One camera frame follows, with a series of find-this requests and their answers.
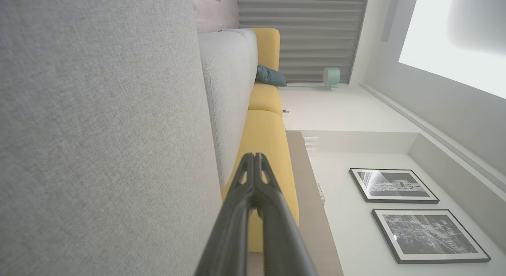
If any grey pleated curtain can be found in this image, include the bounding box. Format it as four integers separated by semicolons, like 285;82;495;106
237;0;370;85

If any teal throw pillow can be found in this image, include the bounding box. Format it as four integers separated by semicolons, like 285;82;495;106
256;64;287;87

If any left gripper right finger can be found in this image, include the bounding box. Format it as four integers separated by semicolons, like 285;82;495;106
253;152;318;276

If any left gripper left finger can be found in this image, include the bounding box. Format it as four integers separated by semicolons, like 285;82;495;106
194;152;255;276

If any yellow sofa back cushion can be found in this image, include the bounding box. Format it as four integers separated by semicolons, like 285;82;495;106
248;81;283;117
250;28;280;72
221;110;300;253

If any grey fabric sofa ottoman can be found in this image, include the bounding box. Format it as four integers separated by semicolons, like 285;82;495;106
0;0;224;276

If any green shade floor lamp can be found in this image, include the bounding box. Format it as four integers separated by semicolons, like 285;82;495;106
287;66;341;90

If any grey sofa seat cushion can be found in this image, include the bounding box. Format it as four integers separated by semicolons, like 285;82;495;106
198;28;259;189

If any small black framed picture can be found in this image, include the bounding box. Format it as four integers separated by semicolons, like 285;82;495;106
349;168;440;204

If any large black framed picture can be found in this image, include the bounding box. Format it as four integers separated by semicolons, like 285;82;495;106
372;209;492;265

